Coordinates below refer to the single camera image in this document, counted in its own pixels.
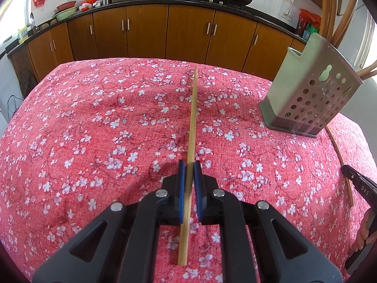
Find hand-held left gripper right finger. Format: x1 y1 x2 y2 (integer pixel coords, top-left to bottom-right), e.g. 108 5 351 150
193 162 344 283

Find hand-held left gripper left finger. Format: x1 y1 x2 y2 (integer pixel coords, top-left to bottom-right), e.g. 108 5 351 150
32 161 185 283

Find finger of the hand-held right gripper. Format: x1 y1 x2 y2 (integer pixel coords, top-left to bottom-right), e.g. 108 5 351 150
342 165 377 205

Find grey perforated utensil holder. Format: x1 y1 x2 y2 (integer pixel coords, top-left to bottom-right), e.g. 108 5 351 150
259 32 364 138

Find person's right hand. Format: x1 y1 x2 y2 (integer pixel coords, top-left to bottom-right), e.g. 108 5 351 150
355 209 372 251

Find red floral tablecloth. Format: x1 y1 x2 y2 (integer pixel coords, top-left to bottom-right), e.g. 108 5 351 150
0 57 377 283

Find green container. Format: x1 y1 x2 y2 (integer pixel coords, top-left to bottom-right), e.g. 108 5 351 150
305 24 320 40

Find wooden kitchen base cabinet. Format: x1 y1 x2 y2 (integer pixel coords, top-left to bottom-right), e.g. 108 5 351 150
7 4 307 101

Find black kitchen countertop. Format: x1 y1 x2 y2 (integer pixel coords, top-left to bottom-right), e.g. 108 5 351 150
6 0 308 56

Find gas stove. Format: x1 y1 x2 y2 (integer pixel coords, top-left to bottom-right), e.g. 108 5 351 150
183 0 251 9

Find red white plastic bag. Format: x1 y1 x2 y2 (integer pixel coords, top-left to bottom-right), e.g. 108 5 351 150
78 0 102 9

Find green basin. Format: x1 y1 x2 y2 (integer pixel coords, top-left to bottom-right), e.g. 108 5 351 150
53 9 80 22

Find pink basin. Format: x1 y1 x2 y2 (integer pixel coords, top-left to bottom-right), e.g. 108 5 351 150
56 1 78 12

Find black cable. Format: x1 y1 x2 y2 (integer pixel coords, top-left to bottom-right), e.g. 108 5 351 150
7 94 22 115

